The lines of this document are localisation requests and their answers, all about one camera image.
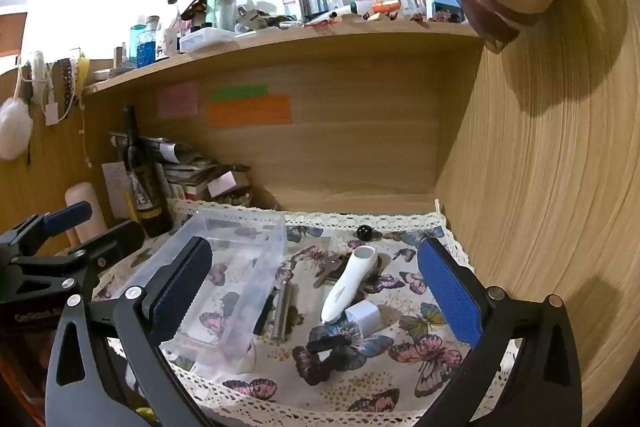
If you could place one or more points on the blue liquid bottle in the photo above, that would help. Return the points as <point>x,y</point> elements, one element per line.
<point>143,49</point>

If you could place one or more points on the orange sticky note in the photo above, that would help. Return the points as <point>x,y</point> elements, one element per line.
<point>250,111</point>

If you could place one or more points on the wooden desk shelf unit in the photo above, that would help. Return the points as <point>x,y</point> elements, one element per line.
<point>350,147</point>

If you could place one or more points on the green sticky note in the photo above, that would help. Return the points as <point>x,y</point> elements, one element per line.
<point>239,92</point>

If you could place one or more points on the black hair clip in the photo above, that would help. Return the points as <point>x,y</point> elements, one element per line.
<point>325,344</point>

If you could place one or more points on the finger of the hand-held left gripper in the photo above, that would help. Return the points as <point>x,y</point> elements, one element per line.
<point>67,213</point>
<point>120,234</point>

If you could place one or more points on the black pen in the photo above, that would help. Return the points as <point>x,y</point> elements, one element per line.
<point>264,312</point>

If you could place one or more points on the silver metal cylinder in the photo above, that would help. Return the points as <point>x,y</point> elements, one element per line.
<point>281,312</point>

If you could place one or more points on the black round knob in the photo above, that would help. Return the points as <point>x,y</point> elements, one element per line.
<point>364,232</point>

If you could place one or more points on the stack of books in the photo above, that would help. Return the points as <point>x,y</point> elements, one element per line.
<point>195,177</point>

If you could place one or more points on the pink sticky note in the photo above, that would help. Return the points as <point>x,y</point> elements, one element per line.
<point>178,99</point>

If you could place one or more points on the white fluffy pompom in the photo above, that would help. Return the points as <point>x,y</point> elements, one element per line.
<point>14,127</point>

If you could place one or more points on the cream foam roller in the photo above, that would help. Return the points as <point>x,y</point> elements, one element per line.
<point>82,192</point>

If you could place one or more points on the white handheld device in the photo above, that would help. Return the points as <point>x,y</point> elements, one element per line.
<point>345,287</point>

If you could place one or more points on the small white box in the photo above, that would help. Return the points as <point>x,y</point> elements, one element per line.
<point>222,183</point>

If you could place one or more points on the clear lidded tray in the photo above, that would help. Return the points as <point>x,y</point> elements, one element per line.
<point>205,39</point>

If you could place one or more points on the white cup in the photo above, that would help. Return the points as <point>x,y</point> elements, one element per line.
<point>167,43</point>

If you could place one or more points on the white marker tube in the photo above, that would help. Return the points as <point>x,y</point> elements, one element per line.
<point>350,8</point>

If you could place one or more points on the white note paper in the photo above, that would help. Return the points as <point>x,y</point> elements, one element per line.
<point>114,192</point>

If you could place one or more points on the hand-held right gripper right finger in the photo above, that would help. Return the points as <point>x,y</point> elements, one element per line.
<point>445,287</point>

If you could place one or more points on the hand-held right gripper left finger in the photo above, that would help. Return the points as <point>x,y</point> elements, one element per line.
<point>180,287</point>

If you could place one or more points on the dark wine bottle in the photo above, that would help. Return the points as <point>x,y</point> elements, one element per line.
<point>145,187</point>

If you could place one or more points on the white charger adapter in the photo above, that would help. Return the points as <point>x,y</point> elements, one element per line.
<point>367,317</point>

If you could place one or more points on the butterfly print lace cloth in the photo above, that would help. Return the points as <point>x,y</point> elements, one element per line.
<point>400,357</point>

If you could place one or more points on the clear plastic storage box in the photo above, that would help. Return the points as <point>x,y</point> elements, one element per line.
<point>240,247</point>

